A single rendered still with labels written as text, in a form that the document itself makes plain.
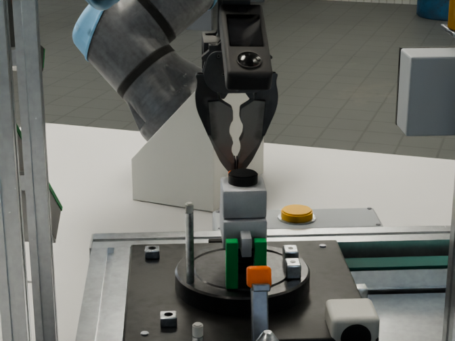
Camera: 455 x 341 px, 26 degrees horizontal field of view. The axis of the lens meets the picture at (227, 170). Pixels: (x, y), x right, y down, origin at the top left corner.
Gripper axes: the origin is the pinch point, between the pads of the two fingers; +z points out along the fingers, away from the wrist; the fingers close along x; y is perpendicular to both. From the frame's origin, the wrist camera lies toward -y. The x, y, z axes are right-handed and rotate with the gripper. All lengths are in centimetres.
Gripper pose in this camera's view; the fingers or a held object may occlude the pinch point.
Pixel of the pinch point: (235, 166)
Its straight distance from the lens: 110.5
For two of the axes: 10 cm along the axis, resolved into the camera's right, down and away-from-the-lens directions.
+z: 0.0, 9.5, 3.2
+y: -0.6, -3.2, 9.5
